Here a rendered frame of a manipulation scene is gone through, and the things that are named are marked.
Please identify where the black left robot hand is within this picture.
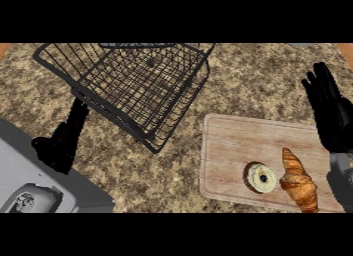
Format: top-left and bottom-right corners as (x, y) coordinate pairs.
(30, 96), (92, 176)

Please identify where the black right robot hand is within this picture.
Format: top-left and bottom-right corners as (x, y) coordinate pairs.
(300, 61), (353, 156)

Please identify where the pale wooden cutting board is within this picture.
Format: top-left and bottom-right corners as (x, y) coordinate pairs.
(198, 113), (347, 214)

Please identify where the white frosted cupcake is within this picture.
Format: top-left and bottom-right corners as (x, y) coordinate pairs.
(243, 161), (280, 195)

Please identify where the golden brown croissant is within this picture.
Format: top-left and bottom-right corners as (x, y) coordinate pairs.
(278, 147), (321, 214)

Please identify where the black wire tiered basket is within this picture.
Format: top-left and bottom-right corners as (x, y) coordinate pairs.
(33, 42), (218, 155)

